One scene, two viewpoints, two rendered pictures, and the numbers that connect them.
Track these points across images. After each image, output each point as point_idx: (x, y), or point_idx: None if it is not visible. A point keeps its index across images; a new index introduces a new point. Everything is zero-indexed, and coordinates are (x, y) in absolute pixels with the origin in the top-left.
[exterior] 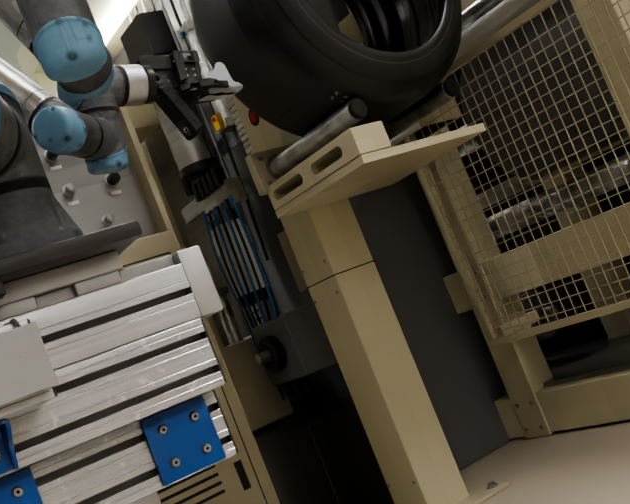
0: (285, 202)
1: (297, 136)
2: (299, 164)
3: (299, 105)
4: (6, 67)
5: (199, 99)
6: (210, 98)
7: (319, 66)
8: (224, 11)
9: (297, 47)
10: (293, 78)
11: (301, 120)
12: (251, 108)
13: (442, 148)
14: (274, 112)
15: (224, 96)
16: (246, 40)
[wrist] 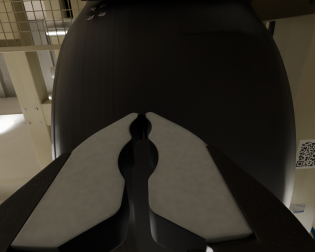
0: None
1: (294, 29)
2: None
3: (163, 30)
4: None
5: (220, 238)
6: (191, 173)
7: (65, 66)
8: (156, 242)
9: (62, 112)
10: (108, 71)
11: (198, 11)
12: (268, 75)
13: None
14: (224, 43)
15: (167, 130)
16: (137, 183)
